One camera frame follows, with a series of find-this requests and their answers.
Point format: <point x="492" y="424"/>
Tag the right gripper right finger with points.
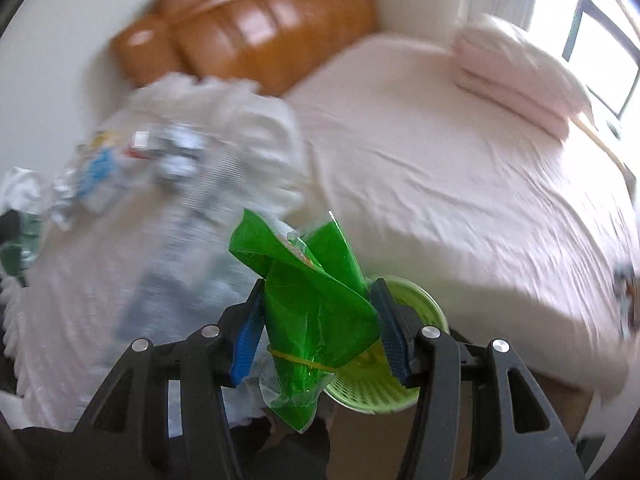
<point x="515" y="431"/>

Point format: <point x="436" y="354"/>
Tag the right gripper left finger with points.
<point x="123" y="433"/>

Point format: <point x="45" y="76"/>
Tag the green plastic snack bag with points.
<point x="317" y="309"/>

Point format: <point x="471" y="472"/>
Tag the green plastic waste basket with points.
<point x="366" y="385"/>

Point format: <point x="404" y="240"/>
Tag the white lace bed cover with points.
<point x="135" y="236"/>

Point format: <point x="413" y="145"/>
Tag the pink bed with sheet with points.
<point x="515" y="234"/>

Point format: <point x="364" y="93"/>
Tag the colourful items on bed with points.
<point x="626" y="292"/>

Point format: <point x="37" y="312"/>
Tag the brown wooden headboard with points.
<point x="276" y="43"/>

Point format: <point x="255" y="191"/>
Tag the window with dark frame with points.
<point x="598" y="40"/>

